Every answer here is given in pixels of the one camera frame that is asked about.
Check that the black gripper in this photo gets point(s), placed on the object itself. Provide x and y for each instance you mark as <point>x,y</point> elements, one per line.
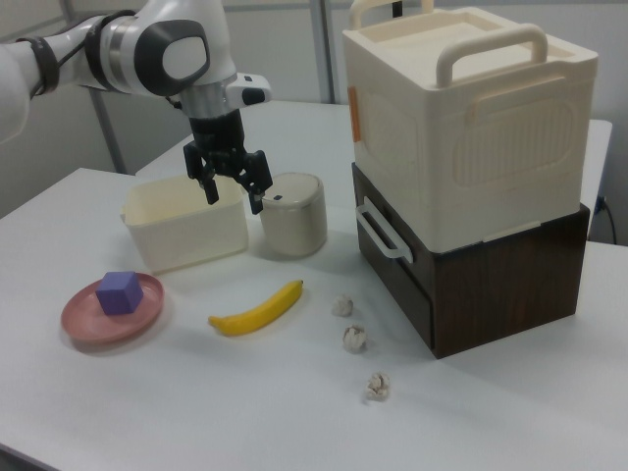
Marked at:
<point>218,142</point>

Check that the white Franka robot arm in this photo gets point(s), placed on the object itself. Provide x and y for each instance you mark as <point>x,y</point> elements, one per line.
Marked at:
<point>162,29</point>

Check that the cream plastic open container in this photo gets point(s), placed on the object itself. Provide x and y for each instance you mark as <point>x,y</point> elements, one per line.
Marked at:
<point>186,235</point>

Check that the small cream lidded bin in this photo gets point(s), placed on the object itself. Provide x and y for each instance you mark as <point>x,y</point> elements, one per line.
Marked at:
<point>294,225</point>

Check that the orange tape strip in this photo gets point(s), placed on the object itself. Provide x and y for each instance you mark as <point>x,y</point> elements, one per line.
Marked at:
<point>354,115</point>

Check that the yellow banana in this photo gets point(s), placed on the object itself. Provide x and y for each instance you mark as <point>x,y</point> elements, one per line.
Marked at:
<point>255,314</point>

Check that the purple cube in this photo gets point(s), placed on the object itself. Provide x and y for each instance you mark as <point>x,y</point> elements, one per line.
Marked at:
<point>118,294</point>

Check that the white crumpled paper ball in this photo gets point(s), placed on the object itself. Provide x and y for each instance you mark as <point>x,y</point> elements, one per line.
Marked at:
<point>342,305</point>
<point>354,337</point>
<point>378,386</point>

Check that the pink plate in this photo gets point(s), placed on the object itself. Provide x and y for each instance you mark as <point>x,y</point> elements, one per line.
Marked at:
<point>83,319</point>

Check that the black pole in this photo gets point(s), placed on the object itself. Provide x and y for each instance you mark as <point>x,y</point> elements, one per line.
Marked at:
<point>397,7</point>

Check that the cream plastic storage box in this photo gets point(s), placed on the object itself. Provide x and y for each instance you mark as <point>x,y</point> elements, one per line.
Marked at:
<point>490,147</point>

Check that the dark brown wooden cabinet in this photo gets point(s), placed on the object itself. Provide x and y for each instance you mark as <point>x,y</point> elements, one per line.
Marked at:
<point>500,289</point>

